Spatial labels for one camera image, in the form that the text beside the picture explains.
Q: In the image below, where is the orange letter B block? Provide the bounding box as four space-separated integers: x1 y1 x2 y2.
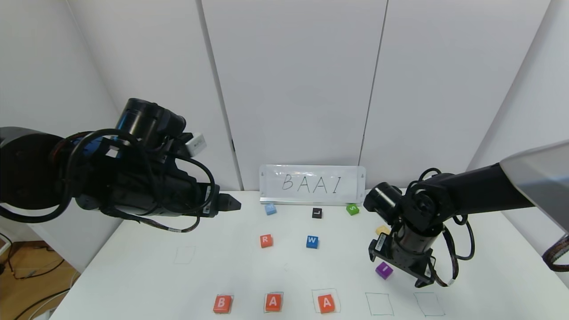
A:
212 295 233 314

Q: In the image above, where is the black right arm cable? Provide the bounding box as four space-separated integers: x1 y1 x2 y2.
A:
407 168 475 288

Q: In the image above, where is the black floor cable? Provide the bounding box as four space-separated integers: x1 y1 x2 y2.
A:
0 231 67 281
16 289 72 320

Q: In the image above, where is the orange letter A block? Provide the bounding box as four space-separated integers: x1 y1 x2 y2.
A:
265 293 284 313
317 294 337 314

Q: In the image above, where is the white BAAI sign board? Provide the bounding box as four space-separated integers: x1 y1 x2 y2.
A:
260 164 366 205

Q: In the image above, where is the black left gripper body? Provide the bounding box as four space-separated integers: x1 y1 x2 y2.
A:
160 167 220 218

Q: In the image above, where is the braided black arm cable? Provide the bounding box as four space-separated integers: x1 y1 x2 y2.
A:
542 235 569 272

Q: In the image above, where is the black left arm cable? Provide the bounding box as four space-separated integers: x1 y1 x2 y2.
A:
0 129 216 234

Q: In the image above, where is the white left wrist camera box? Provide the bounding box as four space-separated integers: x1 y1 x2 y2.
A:
184 133 207 157

